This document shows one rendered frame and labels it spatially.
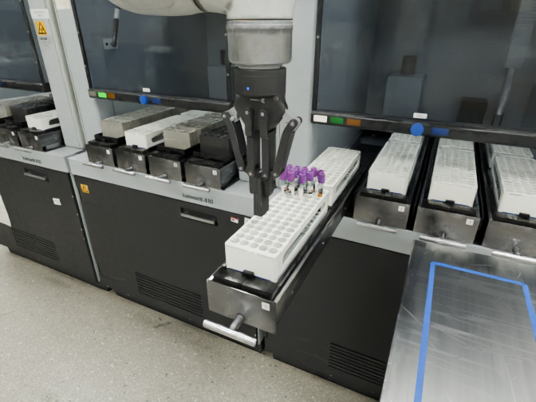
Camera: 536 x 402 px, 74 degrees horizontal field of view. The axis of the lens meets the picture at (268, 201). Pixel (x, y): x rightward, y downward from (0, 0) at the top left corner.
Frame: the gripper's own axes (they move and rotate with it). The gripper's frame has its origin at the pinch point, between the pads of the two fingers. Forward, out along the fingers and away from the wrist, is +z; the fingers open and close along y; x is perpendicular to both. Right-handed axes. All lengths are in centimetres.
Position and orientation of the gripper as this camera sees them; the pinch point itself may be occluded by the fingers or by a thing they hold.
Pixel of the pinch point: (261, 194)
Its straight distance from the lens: 60.0
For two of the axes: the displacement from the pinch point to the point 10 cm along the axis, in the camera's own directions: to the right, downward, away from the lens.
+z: 0.0, 9.0, 4.4
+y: -9.0, -1.9, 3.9
